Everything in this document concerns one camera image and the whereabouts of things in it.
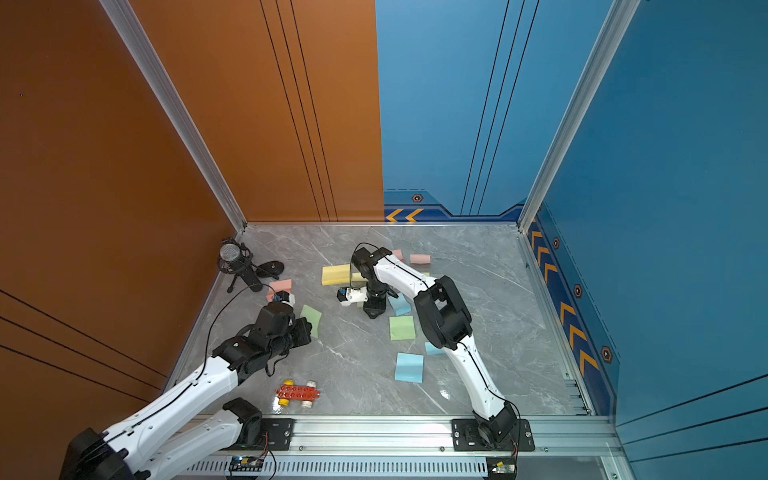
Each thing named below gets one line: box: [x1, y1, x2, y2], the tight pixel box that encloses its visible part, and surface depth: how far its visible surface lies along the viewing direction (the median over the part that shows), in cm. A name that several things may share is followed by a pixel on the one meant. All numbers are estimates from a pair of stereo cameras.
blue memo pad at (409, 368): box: [394, 352, 424, 384], surface depth 86 cm
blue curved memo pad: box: [388, 293, 412, 317], surface depth 96 cm
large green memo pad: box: [389, 316, 416, 341], surface depth 93 cm
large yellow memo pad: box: [322, 264, 351, 286], surface depth 105 cm
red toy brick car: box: [274, 379, 321, 409], surface depth 80 cm
